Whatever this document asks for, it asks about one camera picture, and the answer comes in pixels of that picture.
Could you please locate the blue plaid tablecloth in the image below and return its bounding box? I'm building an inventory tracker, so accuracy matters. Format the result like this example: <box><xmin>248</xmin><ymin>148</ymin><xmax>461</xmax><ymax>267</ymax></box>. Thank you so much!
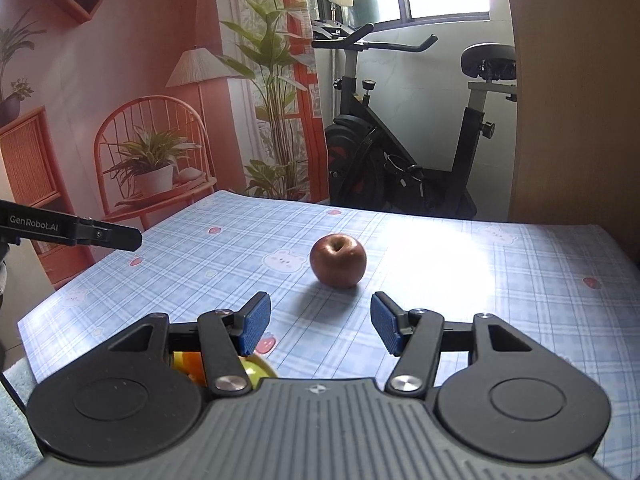
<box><xmin>17</xmin><ymin>190</ymin><xmax>640</xmax><ymax>480</ymax></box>

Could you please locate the wooden cabinet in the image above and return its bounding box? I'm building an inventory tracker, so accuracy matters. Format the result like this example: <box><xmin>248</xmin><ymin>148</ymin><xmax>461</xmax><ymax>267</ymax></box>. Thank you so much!
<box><xmin>500</xmin><ymin>0</ymin><xmax>640</xmax><ymax>261</ymax></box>

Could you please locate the light blue fuzzy cloth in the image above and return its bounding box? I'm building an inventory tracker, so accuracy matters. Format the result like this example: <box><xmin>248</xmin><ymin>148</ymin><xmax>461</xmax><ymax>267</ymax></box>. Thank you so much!
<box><xmin>0</xmin><ymin>357</ymin><xmax>43</xmax><ymax>467</ymax></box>

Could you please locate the black exercise bike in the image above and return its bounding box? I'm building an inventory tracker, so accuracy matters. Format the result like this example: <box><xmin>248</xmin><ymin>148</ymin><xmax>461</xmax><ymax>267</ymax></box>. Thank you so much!
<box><xmin>311</xmin><ymin>20</ymin><xmax>518</xmax><ymax>221</ymax></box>

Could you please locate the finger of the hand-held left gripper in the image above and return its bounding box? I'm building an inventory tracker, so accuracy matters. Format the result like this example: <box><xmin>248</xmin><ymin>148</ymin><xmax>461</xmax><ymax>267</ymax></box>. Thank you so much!
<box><xmin>75</xmin><ymin>215</ymin><xmax>143</xmax><ymax>253</ymax></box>
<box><xmin>106</xmin><ymin>291</ymin><xmax>272</xmax><ymax>396</ymax></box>

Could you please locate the green apple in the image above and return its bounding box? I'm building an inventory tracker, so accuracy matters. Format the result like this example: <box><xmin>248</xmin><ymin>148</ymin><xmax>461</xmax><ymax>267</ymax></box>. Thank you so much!
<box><xmin>240</xmin><ymin>355</ymin><xmax>278</xmax><ymax>389</ymax></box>

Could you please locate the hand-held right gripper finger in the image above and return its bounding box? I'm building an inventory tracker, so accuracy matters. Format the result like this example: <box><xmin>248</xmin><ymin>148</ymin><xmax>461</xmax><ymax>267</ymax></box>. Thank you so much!
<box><xmin>370</xmin><ymin>291</ymin><xmax>534</xmax><ymax>396</ymax></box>

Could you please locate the orange tangerine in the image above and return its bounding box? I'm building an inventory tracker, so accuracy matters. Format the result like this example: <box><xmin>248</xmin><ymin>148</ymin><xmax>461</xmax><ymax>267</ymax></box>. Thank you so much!
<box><xmin>172</xmin><ymin>352</ymin><xmax>208</xmax><ymax>387</ymax></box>

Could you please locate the red apple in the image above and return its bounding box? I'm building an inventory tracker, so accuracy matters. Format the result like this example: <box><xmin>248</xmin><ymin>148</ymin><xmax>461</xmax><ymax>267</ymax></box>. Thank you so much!
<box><xmin>309</xmin><ymin>233</ymin><xmax>368</xmax><ymax>289</ymax></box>

